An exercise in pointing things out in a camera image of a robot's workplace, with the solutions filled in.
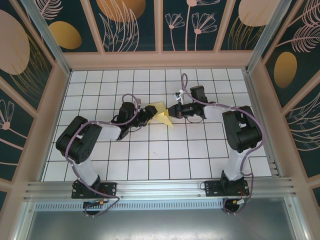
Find yellow square paper sheet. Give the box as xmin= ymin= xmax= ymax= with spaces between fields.
xmin=146 ymin=101 xmax=175 ymax=128

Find grey metal sheet panel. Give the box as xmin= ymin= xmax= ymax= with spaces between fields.
xmin=19 ymin=196 xmax=310 ymax=240

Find small green circuit board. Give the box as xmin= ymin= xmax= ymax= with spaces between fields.
xmin=83 ymin=199 xmax=101 ymax=209

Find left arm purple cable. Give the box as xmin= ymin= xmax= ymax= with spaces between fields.
xmin=64 ymin=93 xmax=141 ymax=219

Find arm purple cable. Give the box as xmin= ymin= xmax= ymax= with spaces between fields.
xmin=64 ymin=93 xmax=141 ymax=219
xmin=181 ymin=73 xmax=265 ymax=216

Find aluminium side rail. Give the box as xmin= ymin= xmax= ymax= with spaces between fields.
xmin=242 ymin=69 xmax=285 ymax=179

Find long aluminium mounting rail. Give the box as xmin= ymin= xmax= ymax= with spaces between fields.
xmin=23 ymin=176 xmax=298 ymax=201

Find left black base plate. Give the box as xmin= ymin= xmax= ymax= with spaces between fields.
xmin=71 ymin=181 xmax=118 ymax=200

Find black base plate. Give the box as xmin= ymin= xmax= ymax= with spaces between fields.
xmin=71 ymin=181 xmax=118 ymax=200
xmin=204 ymin=180 xmax=251 ymax=198

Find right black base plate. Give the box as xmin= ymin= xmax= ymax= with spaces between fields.
xmin=204 ymin=180 xmax=251 ymax=198

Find aluminium frame post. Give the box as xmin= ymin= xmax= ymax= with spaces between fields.
xmin=244 ymin=0 xmax=293 ymax=74
xmin=19 ymin=0 xmax=73 ymax=77

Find slotted grey cable duct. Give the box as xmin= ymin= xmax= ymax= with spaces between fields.
xmin=34 ymin=199 xmax=226 ymax=212

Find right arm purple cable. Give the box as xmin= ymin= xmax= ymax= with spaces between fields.
xmin=181 ymin=73 xmax=265 ymax=216

